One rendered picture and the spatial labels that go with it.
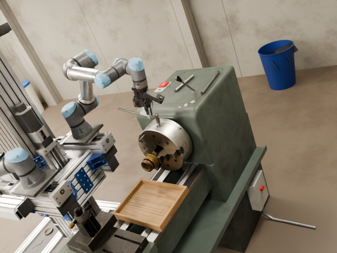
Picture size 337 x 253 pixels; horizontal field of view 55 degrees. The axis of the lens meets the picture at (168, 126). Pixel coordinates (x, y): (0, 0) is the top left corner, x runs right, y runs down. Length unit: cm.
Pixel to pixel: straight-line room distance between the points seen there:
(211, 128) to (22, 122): 118
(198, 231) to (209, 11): 339
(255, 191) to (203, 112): 83
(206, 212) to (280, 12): 308
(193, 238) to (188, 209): 23
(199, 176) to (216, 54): 325
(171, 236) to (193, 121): 65
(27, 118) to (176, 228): 113
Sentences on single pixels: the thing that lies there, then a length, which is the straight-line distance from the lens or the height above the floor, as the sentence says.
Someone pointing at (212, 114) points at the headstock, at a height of 113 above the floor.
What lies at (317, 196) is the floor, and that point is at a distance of 293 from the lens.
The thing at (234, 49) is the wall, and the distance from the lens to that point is 493.
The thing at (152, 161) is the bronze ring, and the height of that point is 110.
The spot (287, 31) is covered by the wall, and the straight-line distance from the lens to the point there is 470.
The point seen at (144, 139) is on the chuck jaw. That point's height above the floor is 119.
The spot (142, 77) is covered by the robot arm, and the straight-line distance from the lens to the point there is 169.
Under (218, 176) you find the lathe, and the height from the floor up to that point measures 75.
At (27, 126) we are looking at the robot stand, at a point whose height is 143.
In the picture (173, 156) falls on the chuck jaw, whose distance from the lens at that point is 184.
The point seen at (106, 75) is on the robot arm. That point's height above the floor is 165.
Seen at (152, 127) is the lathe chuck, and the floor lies 124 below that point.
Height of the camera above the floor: 210
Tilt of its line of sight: 28 degrees down
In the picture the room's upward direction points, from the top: 23 degrees counter-clockwise
